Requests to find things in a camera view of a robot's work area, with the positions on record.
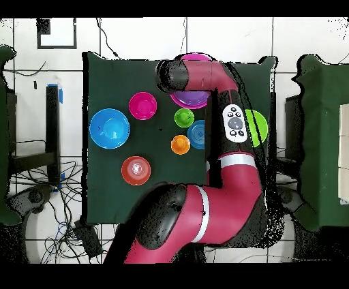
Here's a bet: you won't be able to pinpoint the orange bowl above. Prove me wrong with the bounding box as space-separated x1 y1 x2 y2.
121 155 152 187

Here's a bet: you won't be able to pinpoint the black power adapter box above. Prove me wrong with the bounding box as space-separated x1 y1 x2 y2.
74 219 104 259

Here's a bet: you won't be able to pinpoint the large pink bowl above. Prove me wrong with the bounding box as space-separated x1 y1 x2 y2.
169 52 216 110

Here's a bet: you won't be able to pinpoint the small crimson bowl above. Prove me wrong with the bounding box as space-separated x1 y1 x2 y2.
128 91 158 121

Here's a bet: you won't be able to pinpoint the orange cup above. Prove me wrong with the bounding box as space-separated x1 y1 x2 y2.
170 134 192 156

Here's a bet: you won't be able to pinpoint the black square floor frame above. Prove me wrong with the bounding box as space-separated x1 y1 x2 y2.
37 17 78 50

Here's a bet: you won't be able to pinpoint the large green bowl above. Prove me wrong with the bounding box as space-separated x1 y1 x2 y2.
244 108 269 149

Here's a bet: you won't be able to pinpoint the black floor cable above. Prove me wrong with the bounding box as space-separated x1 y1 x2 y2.
95 17 122 59

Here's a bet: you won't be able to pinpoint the dark green table cloth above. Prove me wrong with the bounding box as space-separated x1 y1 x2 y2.
82 51 276 226

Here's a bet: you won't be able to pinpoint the green cloth covered table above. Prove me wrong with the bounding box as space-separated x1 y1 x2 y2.
291 53 349 231
0 44 22 226

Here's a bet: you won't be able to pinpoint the large light blue bowl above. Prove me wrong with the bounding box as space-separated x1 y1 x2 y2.
89 108 131 150

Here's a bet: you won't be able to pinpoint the translucent blue ribbed bowl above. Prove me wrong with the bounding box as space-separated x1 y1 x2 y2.
187 119 206 151

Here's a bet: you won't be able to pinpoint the purple bowl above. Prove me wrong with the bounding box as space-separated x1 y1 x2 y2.
173 91 210 106

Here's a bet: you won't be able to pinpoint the black stand with blue tape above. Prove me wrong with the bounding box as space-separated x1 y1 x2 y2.
7 83 64 193

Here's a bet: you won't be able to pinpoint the white boxes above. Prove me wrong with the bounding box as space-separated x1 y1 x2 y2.
337 103 349 205

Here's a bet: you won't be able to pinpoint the green cup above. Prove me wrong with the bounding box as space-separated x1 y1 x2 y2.
174 108 196 129

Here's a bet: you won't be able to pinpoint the tangle of black cables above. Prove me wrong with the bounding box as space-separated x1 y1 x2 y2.
10 160 118 264

